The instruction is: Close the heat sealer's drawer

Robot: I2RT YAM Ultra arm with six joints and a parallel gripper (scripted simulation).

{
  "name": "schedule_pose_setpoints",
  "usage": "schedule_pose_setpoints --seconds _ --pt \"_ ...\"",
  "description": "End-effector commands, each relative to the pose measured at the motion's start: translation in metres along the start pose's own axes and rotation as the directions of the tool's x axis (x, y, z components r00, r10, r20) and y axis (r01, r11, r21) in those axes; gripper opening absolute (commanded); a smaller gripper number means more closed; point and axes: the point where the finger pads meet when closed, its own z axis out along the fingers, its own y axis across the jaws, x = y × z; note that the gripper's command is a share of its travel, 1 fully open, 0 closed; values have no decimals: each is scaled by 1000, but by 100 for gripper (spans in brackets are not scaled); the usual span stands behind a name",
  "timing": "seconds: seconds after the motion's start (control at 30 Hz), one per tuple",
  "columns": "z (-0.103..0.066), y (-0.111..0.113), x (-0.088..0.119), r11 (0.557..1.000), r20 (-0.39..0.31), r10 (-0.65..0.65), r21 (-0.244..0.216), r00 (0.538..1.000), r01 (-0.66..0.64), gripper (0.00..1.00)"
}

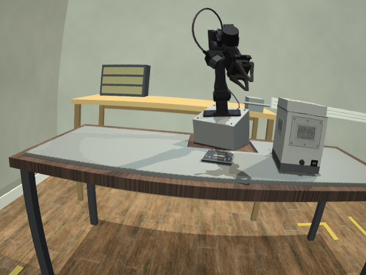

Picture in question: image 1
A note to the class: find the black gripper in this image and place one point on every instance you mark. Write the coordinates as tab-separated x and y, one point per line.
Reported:
239	68

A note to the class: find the grey heat sealer housing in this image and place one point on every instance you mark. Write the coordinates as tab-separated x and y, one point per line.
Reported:
299	136

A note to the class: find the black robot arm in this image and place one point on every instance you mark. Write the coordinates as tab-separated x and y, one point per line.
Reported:
226	40

